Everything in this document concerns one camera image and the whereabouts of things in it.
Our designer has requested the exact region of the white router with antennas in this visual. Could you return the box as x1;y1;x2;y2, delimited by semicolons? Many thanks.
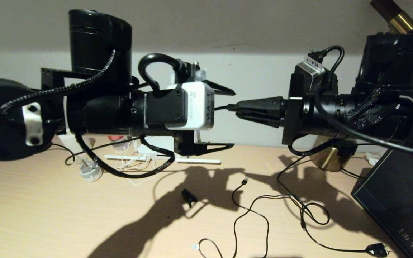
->
104;131;221;165

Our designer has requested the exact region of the plastic bottle with red cap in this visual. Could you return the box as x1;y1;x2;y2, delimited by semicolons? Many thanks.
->
107;135;135;151

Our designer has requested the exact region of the small black clip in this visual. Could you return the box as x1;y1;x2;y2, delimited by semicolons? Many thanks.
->
181;189;198;208

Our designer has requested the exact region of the brass desk lamp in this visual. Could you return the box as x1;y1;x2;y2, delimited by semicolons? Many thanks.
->
309;0;413;172

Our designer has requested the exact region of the small clear glass cup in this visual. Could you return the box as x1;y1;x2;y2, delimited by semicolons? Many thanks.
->
79;159;103;182

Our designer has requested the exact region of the dark gift bag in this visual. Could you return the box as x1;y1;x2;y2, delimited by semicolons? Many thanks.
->
350;143;413;258

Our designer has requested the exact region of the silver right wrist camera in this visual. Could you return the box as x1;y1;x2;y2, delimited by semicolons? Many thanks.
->
294;54;327;88

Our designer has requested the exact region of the white adapter cord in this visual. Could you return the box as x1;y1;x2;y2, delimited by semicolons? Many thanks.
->
115;142;158;187

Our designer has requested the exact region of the black lamp switch box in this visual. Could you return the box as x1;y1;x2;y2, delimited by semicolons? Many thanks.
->
330;139;357;158

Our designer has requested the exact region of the black USB cable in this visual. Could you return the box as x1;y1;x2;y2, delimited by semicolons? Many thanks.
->
232;178;307;258

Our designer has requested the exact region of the thin black lamp wire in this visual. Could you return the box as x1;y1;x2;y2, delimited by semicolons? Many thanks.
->
340;167;364;179

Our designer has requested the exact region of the black cable with silver connector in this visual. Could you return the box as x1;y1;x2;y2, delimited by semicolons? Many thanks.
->
192;238;224;258

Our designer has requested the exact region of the black lamp power cord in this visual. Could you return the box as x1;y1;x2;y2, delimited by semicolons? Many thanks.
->
277;156;390;258

